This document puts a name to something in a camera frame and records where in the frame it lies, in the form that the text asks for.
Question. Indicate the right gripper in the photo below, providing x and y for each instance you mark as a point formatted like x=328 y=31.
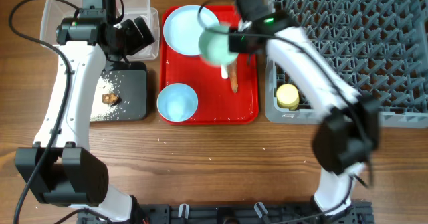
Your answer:
x=233 y=45

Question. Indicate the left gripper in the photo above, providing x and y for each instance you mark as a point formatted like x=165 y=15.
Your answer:
x=138 y=41

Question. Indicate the green bowl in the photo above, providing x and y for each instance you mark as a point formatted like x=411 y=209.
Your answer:
x=214 y=46

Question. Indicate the brown food scrap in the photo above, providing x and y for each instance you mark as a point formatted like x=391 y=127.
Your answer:
x=110 y=99

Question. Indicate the yellow cup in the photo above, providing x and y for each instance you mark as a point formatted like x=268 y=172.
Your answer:
x=287 y=96

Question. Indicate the white rice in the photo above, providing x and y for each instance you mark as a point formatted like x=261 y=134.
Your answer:
x=102 y=112

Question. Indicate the small light blue bowl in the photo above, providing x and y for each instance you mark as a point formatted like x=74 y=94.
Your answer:
x=177 y=102

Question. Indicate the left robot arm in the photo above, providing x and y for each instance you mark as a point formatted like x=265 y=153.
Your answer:
x=59 y=168

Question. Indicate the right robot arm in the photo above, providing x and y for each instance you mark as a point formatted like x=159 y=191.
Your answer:
x=349 y=130

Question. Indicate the black waste tray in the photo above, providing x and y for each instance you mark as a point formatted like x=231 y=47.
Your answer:
x=133 y=89

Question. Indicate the clear plastic waste bin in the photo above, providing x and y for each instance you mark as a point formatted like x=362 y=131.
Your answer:
x=54 y=12

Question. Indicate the white plastic spoon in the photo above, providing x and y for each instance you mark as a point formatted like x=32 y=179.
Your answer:
x=224 y=72

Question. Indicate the large light blue plate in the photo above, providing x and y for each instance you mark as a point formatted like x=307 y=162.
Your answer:
x=182 y=30

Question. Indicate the red serving tray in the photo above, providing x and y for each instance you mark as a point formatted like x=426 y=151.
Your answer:
x=217 y=104

